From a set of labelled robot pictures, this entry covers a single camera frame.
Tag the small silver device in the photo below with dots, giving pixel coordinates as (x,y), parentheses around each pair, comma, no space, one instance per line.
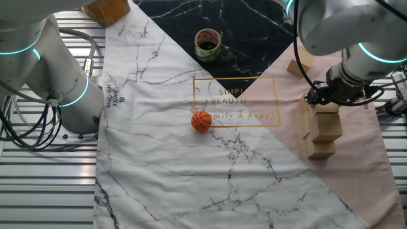
(401,86)

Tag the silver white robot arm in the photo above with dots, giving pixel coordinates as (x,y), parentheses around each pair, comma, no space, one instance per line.
(334,25)

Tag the wooden cube block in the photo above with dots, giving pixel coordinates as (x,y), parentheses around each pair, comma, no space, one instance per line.
(319,151)
(305,124)
(326,127)
(326,108)
(303,106)
(292,69)

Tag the roll of clear tape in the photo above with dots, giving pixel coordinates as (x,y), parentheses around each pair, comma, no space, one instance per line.
(207,51)

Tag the small orange basketball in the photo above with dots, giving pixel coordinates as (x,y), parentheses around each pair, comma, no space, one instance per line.
(201,121)

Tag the open cardboard box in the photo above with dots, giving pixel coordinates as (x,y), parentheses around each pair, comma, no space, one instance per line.
(109,11)

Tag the marble pink black cloth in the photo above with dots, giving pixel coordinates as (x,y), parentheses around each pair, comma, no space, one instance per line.
(175,175)

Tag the black device mount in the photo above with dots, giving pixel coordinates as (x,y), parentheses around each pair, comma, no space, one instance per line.
(394,108)

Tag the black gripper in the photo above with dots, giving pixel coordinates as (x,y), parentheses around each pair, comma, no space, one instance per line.
(341,90)

